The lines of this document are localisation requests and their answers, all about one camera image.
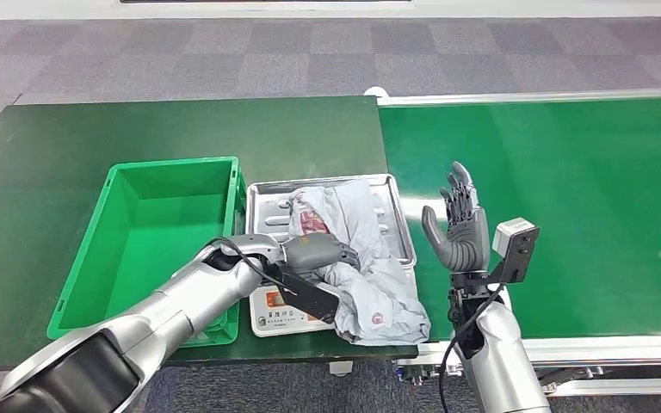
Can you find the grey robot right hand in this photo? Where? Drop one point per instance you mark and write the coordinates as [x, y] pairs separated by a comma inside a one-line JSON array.
[[464, 245]]

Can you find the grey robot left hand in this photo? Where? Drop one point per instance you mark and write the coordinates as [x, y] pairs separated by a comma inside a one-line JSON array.
[[316, 252]]

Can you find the grey plastic mailer package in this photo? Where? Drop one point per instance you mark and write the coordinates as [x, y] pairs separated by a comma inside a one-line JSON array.
[[376, 290]]

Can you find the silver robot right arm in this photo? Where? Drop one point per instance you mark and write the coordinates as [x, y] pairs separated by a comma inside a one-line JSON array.
[[501, 365]]

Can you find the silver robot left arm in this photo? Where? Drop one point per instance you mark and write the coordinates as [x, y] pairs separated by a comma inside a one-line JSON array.
[[182, 302]]

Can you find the white electronic scale steel tray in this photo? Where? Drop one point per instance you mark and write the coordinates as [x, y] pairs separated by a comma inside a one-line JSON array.
[[268, 205]]

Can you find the white table foot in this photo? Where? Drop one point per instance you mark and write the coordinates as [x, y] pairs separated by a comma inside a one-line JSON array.
[[340, 369]]

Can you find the green plastic crate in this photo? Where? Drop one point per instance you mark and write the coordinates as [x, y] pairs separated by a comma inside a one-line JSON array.
[[154, 228]]

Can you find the dark green table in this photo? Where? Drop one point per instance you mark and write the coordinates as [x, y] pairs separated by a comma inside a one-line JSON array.
[[136, 131]]

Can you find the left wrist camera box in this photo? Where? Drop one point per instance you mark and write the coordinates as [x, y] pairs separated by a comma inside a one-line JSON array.
[[307, 296]]

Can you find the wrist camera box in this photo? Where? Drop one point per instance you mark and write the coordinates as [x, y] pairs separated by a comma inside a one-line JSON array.
[[307, 296], [518, 248]]

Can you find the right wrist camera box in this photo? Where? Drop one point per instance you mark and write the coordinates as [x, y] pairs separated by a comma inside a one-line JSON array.
[[518, 248]]

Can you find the green conveyor belt aluminium frame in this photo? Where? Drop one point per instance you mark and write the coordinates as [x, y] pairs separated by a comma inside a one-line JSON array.
[[581, 199]]

